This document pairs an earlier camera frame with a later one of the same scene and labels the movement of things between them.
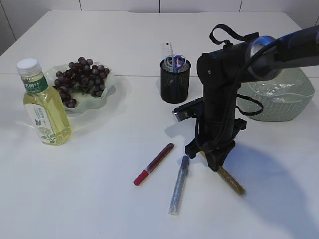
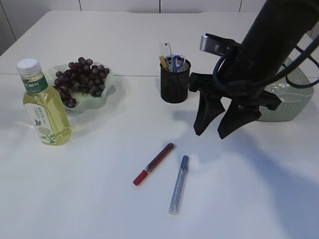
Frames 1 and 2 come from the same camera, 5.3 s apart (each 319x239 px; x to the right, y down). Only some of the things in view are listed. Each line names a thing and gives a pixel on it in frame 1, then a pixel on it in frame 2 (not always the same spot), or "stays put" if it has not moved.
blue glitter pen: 175,206 stays put
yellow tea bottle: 48,113 stays put
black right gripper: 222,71 -> 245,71
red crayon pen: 156,163 stays put
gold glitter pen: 223,173 -> 163,62
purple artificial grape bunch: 80,76 stays put
